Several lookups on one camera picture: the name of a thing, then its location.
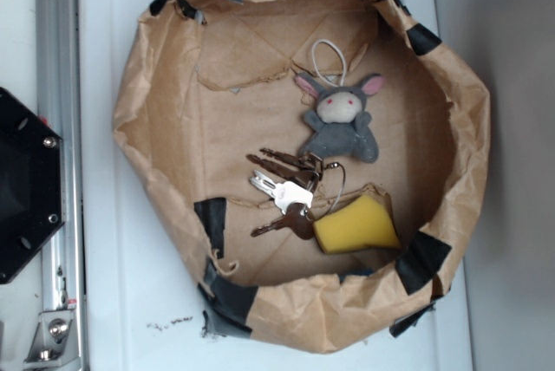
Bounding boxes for silver keys bunch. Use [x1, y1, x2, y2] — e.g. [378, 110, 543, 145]
[246, 148, 343, 240]

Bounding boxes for yellow sponge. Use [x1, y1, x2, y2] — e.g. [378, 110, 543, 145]
[314, 195, 401, 254]

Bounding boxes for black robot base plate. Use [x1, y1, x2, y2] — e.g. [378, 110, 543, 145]
[1, 88, 63, 284]

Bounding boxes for metal corner bracket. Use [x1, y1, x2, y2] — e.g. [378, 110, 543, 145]
[23, 309, 81, 370]

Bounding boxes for grey plush bunny keychain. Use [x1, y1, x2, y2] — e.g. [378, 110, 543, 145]
[294, 39, 385, 163]

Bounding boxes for aluminium rail frame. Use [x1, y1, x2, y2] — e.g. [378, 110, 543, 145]
[36, 0, 89, 370]

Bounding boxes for brown paper bin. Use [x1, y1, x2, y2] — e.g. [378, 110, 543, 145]
[113, 0, 491, 353]

